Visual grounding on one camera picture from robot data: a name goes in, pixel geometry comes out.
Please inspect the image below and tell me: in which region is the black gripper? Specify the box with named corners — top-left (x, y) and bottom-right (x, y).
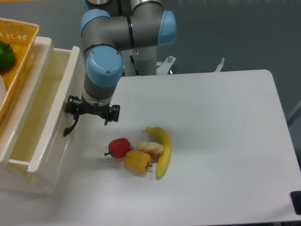
top-left (64, 96), bottom-right (120, 125)

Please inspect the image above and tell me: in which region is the black top drawer handle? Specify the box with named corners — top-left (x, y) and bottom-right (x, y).
top-left (63, 114), bottom-right (80, 137)

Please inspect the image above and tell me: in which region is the white top drawer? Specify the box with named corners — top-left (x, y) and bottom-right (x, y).
top-left (0, 47), bottom-right (84, 194)

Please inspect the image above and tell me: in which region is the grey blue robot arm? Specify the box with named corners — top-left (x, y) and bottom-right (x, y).
top-left (65, 0), bottom-right (177, 122)

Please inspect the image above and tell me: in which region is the white drawer cabinet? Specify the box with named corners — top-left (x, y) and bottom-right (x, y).
top-left (0, 36), bottom-right (71, 196)

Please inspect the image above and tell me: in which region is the red bell pepper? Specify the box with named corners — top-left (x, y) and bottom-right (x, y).
top-left (104, 137), bottom-right (131, 158)

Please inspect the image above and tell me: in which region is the yellow bell pepper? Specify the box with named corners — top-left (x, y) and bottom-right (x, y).
top-left (124, 150), bottom-right (152, 174)

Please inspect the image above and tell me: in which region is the beige bread roll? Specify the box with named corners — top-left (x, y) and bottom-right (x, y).
top-left (137, 141), bottom-right (164, 154)

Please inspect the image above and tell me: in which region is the yellow banana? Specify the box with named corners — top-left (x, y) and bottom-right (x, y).
top-left (145, 127), bottom-right (172, 180)

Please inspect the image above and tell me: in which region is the white plate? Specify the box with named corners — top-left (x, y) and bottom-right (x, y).
top-left (0, 76), bottom-right (7, 107)

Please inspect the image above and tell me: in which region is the green bell pepper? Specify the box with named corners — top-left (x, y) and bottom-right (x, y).
top-left (0, 41), bottom-right (16, 72)

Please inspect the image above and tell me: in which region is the yellow woven basket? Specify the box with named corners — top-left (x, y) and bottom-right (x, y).
top-left (0, 18), bottom-right (40, 121)

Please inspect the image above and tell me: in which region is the black corner object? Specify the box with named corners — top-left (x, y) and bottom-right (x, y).
top-left (290, 191), bottom-right (301, 215)

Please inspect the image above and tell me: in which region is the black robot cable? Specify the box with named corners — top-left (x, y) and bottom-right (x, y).
top-left (129, 55), bottom-right (141, 77)

